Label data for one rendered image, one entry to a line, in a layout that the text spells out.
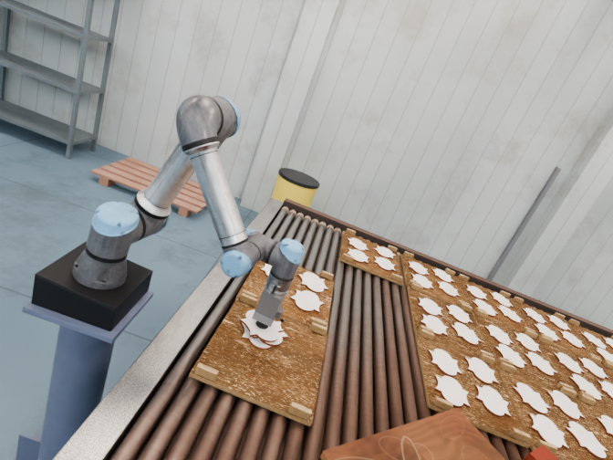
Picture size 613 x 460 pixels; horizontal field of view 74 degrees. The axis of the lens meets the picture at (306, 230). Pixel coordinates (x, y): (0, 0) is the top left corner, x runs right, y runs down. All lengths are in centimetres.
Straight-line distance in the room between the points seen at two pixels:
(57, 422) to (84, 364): 28
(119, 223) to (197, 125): 38
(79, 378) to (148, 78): 404
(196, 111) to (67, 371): 93
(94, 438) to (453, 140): 443
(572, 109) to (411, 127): 165
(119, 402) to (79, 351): 42
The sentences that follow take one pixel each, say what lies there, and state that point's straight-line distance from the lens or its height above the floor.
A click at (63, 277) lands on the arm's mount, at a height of 97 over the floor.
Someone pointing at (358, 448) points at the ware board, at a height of 104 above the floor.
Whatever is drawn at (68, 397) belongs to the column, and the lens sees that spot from 164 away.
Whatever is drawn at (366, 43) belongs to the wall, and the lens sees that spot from 469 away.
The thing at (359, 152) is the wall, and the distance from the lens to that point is 476.
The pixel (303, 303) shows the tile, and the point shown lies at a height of 94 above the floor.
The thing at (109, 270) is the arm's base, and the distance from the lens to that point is 133.
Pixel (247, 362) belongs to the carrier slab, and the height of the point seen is 94.
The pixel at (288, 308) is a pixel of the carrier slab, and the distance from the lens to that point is 153.
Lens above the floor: 176
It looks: 21 degrees down
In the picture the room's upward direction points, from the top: 22 degrees clockwise
